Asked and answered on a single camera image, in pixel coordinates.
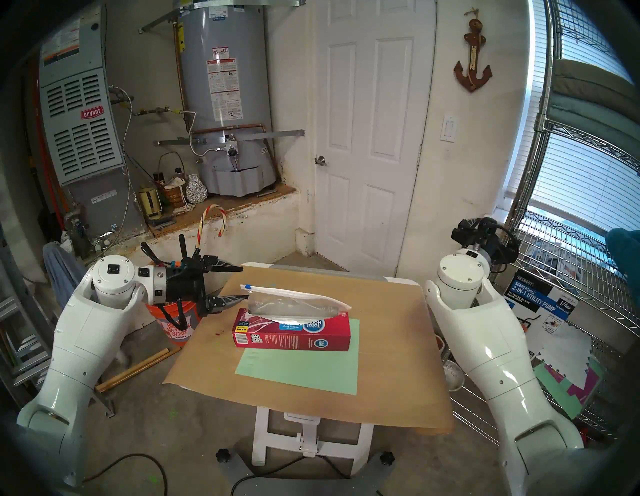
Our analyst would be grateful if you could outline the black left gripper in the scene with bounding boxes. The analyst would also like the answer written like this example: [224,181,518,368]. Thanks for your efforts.
[164,255,249,319]

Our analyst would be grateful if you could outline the clear ziplock bag blue slider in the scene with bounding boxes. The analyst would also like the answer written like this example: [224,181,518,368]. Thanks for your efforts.
[241,281,352,321]

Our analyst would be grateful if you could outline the grey Bryant furnace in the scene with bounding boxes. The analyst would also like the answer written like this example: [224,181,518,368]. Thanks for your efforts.
[39,7,146,236]

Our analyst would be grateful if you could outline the red freezer bag box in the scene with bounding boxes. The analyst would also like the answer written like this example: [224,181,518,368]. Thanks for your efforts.
[231,307,352,352]

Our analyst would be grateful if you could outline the orange plastic bucket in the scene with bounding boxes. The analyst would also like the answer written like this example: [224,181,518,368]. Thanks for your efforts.
[146,300,203,348]

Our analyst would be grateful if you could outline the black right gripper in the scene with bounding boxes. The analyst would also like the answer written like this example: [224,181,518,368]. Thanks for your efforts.
[451,217,521,263]

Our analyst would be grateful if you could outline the coloured paper stack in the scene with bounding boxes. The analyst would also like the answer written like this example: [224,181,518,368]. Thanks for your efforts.
[532,357,606,421]

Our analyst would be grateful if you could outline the white table frame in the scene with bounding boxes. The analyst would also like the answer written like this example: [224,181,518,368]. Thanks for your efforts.
[240,261,423,476]

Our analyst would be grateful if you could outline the chrome wire shelf rack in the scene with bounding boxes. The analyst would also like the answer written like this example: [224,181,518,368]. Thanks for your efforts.
[450,0,640,446]

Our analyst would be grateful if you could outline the striped candy cane decoration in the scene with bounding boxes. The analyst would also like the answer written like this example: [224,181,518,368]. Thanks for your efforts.
[197,204,228,251]

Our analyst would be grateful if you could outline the white jagged paper sheet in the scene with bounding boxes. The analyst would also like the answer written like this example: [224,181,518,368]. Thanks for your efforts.
[535,325,596,386]

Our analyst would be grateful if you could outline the grey water heater tank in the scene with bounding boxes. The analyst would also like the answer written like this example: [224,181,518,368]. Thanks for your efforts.
[175,0,278,197]

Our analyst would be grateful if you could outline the black power cable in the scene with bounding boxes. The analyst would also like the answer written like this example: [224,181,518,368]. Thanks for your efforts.
[82,452,168,496]

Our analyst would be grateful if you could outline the grey brown seat cushion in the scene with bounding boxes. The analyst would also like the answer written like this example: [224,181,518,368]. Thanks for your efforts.
[552,59,640,108]

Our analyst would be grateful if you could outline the red handled tool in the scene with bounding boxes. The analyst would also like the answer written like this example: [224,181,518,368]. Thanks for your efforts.
[140,241,168,268]

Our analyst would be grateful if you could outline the pale green seat cushion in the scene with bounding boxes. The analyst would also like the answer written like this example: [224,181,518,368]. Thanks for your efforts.
[542,92,640,161]

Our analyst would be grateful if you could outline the white panel door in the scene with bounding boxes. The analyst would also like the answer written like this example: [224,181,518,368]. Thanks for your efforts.
[312,0,437,278]

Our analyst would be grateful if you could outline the grey metal strap bracket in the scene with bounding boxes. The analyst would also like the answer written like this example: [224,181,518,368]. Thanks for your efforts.
[154,129,306,147]

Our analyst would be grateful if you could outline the utility pump cardboard box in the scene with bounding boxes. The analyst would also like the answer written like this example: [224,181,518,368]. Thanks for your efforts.
[505,272,581,346]

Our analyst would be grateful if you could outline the pale green paper sheet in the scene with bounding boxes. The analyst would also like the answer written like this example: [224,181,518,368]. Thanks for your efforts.
[235,318,361,396]

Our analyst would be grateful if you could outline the blue hanging cloth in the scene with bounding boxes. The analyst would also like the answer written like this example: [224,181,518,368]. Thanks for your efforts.
[42,241,91,313]

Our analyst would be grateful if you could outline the brown board table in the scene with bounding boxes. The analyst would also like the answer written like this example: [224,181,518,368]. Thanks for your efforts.
[162,262,456,435]

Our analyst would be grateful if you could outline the white window blinds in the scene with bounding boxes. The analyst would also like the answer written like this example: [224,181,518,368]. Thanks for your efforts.
[505,0,640,236]

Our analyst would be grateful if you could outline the wicker basket with handle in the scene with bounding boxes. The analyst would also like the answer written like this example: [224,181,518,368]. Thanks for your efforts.
[157,151,188,208]

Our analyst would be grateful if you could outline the turquoise pillow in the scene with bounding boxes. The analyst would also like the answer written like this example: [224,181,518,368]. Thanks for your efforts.
[605,227,640,286]

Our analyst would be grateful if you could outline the aluminium ladder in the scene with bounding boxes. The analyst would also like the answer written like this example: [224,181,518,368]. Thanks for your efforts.
[0,225,66,406]

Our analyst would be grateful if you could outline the wooden plank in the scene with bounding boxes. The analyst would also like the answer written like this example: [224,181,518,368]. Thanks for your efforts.
[95,346,182,393]

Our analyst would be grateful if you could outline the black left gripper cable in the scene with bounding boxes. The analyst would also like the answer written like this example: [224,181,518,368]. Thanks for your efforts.
[167,299,196,335]

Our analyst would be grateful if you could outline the foil wrapped object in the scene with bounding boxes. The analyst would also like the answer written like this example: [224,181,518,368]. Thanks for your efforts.
[185,173,208,204]

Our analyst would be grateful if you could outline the wooden anchor wall decoration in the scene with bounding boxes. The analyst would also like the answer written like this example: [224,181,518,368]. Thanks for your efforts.
[454,7,493,93]

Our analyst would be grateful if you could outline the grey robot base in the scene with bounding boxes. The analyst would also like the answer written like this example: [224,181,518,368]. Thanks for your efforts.
[217,450,396,496]

